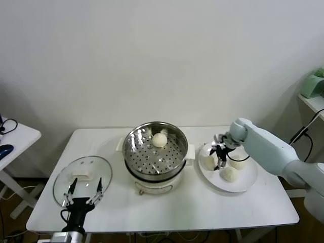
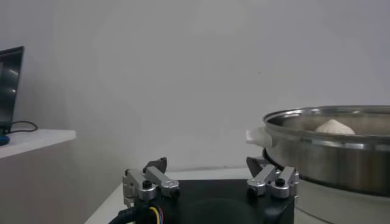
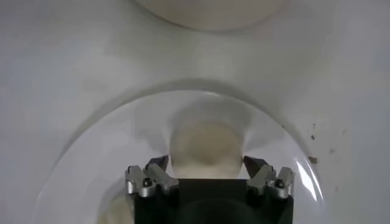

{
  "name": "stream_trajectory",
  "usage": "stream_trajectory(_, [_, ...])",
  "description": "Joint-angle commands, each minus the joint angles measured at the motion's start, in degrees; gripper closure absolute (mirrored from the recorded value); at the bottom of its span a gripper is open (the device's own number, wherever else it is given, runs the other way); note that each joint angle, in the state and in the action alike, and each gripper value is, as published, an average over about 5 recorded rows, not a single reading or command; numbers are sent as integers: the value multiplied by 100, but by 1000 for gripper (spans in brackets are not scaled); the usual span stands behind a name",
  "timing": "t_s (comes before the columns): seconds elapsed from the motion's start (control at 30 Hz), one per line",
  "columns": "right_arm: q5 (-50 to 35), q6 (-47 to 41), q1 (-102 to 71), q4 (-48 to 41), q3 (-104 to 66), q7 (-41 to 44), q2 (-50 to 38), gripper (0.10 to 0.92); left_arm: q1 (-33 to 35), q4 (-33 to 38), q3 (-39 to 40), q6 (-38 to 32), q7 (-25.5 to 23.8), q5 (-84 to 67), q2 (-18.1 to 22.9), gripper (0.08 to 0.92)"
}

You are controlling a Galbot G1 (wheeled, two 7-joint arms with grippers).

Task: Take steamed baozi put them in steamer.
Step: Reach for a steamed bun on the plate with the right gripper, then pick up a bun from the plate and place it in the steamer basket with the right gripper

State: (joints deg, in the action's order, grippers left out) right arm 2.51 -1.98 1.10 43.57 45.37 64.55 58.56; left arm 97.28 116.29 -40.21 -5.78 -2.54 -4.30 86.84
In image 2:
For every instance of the white side table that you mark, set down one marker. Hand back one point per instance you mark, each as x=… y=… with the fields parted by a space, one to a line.
x=33 y=140

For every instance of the stainless steel steamer basket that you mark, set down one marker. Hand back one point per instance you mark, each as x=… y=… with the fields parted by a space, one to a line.
x=329 y=161

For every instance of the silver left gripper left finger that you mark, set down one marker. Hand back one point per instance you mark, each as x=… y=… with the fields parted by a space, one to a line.
x=138 y=181

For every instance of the white electric cooker pot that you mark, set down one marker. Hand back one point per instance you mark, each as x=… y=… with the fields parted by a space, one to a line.
x=335 y=204

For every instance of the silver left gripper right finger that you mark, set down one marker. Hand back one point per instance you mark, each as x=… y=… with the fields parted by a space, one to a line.
x=269 y=179

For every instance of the blue computer mouse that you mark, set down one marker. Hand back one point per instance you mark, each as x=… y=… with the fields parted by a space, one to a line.
x=3 y=140

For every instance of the black laptop screen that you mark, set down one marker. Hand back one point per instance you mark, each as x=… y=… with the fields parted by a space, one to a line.
x=9 y=88

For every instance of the white steamed baozi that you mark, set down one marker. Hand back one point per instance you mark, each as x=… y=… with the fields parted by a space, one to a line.
x=334 y=128

